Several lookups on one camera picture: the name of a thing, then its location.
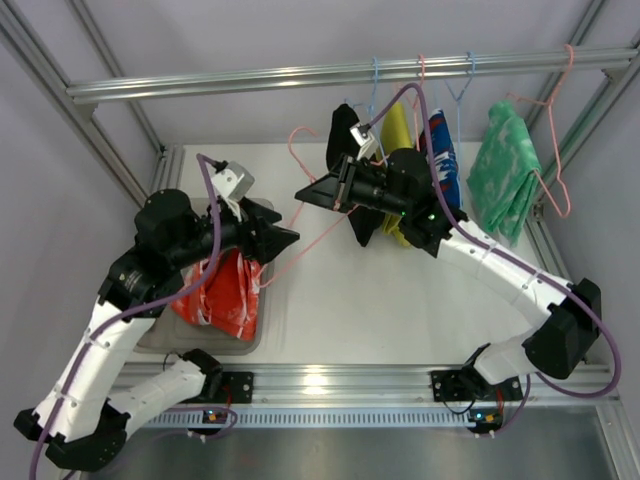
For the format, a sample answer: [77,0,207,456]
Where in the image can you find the pink wire hanger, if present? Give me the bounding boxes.
[257,124,366,290]

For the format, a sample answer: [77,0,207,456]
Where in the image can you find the red white patterned trousers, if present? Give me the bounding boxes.
[171,249,262,342]

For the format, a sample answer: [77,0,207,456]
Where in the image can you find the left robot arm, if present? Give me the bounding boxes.
[14,189,300,478]

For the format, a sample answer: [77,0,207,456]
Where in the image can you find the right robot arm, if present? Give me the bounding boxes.
[248,145,564,383]

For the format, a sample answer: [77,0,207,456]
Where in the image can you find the black trousers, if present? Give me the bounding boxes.
[325,103,386,247]

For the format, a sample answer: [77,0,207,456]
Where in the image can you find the yellow trousers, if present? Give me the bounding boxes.
[379,103,415,247]

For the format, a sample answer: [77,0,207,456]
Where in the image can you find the light blue hanger left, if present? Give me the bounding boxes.
[348,57,386,167]

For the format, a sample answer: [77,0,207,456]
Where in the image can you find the light blue hanger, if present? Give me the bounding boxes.
[348,57,386,167]
[443,49,479,211]

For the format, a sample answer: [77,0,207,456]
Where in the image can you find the pink hanger middle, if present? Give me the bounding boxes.
[392,53,431,151]

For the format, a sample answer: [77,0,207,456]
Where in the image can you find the blue red patterned trousers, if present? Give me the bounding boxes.
[429,108,462,208]

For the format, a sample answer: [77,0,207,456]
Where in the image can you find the green white patterned trousers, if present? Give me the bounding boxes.
[467,100,541,246]

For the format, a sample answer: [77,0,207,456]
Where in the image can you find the light blue hanger right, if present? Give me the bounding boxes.
[443,49,479,211]

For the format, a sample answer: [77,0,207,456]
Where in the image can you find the pink hanger far right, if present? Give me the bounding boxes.
[506,44,575,219]

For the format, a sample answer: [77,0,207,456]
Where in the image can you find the clear plastic storage bin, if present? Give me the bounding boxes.
[135,266,273,357]

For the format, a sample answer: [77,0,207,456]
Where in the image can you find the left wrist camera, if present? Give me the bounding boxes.
[211,161,255,201]

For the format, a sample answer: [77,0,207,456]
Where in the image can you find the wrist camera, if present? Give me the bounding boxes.
[349,123,379,160]
[211,161,255,201]

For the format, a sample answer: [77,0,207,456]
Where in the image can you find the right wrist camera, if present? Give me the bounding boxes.
[349,123,379,160]

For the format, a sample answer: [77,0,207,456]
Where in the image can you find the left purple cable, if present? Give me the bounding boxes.
[29,152,246,480]

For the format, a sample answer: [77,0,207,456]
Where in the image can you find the purple cable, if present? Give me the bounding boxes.
[29,152,246,480]
[367,82,623,441]

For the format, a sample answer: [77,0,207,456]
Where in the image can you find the aluminium frame post left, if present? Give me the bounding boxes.
[1,1,166,208]

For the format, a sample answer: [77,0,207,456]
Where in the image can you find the aluminium frame post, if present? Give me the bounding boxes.
[1,1,166,208]
[526,1,639,217]

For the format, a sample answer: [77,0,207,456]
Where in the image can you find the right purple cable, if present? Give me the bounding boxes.
[367,82,623,441]

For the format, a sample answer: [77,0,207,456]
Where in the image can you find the aluminium hanging rail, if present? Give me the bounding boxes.
[66,46,639,105]

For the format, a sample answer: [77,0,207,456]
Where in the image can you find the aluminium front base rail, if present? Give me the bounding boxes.
[112,362,620,408]

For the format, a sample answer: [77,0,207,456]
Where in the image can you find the aluminium frame post right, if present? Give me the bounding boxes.
[526,1,639,217]

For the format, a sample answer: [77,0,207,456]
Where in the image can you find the slotted grey cable duct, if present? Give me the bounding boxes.
[129,409,501,431]

